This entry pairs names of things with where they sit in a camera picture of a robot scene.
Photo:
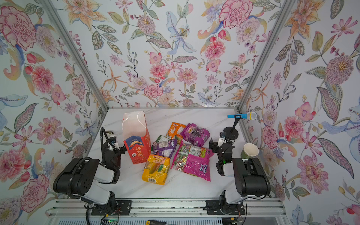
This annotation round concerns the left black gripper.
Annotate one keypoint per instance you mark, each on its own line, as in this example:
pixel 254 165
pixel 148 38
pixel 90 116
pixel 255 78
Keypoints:
pixel 122 150

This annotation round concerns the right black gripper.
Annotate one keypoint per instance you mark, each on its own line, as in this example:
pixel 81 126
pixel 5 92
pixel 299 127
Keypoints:
pixel 215 150

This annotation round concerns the red white paper bag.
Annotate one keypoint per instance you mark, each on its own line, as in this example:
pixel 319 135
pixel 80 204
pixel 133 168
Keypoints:
pixel 136 136

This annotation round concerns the large pink candy bag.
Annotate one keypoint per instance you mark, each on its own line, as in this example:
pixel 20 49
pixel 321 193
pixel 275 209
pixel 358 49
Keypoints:
pixel 193 160

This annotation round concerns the yellow snack bag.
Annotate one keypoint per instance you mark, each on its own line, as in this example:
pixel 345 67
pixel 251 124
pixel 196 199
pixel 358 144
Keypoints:
pixel 156 169

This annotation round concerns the purple white snack pack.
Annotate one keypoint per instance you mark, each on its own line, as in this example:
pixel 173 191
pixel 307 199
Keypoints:
pixel 164 149

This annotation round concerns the green snack pack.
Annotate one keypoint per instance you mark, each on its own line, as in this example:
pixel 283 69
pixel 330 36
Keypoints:
pixel 162 138

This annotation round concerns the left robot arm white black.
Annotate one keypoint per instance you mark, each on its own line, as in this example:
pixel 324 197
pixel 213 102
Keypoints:
pixel 81 177

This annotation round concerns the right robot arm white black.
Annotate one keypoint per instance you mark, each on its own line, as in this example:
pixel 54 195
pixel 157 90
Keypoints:
pixel 250 180

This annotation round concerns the magenta grape snack bag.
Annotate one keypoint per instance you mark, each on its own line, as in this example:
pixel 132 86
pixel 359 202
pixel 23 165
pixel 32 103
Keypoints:
pixel 195 135

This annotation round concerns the blue microphone on stand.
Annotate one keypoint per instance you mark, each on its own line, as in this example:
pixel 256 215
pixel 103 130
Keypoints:
pixel 231 132

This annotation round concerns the green paper cup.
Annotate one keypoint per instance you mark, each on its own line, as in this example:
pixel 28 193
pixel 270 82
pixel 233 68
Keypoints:
pixel 250 150

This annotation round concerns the orange snack pack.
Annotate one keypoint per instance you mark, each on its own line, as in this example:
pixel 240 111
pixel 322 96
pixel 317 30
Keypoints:
pixel 174 130

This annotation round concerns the yellow black screwdriver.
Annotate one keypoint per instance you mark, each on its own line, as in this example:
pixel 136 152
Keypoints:
pixel 156 222

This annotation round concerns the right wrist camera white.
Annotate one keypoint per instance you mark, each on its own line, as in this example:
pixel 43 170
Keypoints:
pixel 222 139

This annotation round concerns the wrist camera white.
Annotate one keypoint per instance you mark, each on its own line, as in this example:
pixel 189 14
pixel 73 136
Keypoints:
pixel 113 141
pixel 222 139

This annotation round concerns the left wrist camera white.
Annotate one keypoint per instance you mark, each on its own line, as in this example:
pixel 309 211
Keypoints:
pixel 113 141

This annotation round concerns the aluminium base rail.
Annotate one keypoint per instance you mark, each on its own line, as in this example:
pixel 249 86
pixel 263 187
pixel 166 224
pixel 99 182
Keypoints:
pixel 169 207

